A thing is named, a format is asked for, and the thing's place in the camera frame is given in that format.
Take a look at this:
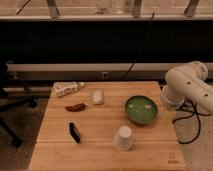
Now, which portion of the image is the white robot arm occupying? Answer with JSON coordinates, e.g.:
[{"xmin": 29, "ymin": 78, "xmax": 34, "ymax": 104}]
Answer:
[{"xmin": 160, "ymin": 61, "xmax": 213, "ymax": 114}]

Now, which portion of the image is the black office chair base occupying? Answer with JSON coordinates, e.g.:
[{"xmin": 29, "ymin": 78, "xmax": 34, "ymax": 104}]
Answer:
[{"xmin": 0, "ymin": 63, "xmax": 38, "ymax": 149}]

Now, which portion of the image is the green bowl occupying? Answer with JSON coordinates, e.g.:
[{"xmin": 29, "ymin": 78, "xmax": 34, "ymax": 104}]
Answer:
[{"xmin": 125, "ymin": 95, "xmax": 158, "ymax": 124}]

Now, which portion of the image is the black eraser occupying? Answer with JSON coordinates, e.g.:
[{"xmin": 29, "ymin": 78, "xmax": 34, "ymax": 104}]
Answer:
[{"xmin": 69, "ymin": 122, "xmax": 80, "ymax": 143}]

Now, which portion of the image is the brown sausage-shaped item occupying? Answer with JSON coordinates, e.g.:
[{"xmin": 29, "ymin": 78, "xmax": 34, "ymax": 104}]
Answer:
[{"xmin": 65, "ymin": 103, "xmax": 86, "ymax": 112}]

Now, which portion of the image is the black hanging cable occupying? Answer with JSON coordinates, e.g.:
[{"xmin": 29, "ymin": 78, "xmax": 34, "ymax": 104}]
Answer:
[{"xmin": 119, "ymin": 11, "xmax": 156, "ymax": 82}]

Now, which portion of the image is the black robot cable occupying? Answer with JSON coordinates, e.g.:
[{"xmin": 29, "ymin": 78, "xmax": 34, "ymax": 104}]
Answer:
[{"xmin": 172, "ymin": 99, "xmax": 212, "ymax": 145}]

